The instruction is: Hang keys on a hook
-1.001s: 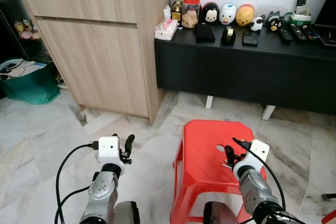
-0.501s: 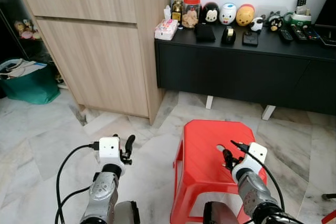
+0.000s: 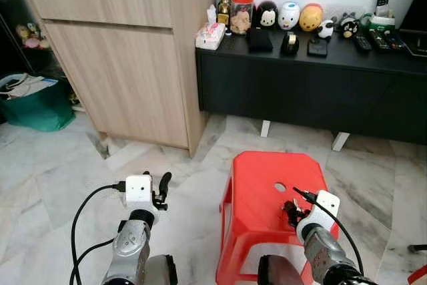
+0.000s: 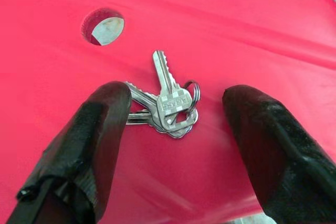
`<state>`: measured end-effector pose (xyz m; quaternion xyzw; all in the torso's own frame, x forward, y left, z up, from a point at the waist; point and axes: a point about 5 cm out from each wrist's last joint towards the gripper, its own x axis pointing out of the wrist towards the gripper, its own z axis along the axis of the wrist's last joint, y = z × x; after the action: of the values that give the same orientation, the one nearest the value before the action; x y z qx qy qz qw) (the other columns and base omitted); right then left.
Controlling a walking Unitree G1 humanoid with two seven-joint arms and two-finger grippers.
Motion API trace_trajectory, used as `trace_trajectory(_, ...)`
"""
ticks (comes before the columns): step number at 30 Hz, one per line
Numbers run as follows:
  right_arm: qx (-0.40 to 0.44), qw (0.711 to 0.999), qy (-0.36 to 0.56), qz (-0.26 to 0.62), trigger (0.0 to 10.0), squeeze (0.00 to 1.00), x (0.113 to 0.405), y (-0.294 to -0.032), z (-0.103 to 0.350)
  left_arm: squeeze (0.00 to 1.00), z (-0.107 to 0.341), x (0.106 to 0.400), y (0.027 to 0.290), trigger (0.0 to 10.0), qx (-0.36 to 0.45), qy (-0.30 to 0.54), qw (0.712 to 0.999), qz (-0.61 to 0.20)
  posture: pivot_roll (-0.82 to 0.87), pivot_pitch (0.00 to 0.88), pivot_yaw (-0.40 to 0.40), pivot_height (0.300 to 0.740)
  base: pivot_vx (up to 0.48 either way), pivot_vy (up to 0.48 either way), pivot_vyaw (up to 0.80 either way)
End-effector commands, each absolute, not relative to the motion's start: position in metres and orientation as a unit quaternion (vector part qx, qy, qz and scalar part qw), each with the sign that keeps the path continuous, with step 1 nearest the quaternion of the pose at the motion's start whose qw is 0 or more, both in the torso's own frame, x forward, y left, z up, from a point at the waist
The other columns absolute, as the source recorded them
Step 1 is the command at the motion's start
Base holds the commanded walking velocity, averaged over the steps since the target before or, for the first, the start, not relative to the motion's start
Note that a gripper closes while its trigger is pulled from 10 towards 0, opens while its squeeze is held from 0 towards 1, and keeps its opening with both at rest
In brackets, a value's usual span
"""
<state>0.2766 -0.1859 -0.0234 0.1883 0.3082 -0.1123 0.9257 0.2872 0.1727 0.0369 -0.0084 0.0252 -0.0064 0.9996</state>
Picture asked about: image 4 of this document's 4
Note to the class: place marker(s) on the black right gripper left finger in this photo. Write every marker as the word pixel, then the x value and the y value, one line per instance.
pixel 86 140

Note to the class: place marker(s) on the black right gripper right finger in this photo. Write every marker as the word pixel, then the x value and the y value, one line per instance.
pixel 278 155

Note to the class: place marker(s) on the red plastic stool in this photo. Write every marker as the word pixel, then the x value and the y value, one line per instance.
pixel 210 37

